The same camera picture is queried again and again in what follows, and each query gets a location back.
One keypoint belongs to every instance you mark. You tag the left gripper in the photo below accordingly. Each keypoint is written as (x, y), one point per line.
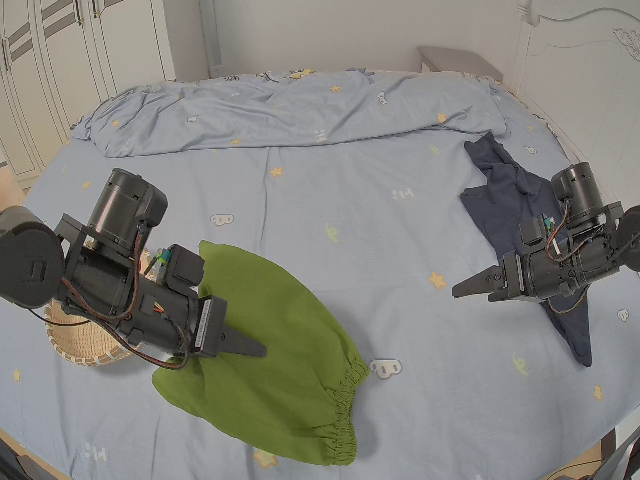
(170, 323)

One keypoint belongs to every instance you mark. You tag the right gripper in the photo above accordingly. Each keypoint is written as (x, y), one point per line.
(540, 275)

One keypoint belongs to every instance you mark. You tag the green shorts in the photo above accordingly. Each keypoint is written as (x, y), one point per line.
(280, 393)

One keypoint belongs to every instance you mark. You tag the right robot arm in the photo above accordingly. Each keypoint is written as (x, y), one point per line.
(577, 193)

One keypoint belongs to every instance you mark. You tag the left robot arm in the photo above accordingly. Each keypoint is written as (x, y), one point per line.
(30, 258)

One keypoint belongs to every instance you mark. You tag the dark blue garment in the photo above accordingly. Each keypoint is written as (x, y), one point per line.
(500, 203)

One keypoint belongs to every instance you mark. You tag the bed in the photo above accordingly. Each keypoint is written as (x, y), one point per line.
(375, 218)

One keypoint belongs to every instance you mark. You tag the round woven basket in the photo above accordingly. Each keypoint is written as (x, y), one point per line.
(85, 348)

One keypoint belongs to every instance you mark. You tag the grey bedside table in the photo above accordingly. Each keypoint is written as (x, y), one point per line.
(457, 60)

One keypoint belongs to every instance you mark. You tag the pale blue quilt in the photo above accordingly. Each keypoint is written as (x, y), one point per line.
(280, 113)

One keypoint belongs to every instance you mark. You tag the white wardrobe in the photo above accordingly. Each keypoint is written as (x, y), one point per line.
(65, 68)

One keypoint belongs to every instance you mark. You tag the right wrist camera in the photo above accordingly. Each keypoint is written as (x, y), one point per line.
(532, 232)

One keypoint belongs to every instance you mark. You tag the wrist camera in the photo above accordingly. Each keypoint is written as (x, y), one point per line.
(185, 268)
(532, 232)

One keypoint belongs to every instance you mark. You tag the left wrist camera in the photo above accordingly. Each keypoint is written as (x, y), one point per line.
(185, 268)

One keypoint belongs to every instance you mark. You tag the white wall pipe cover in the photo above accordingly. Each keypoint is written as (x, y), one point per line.
(210, 18)

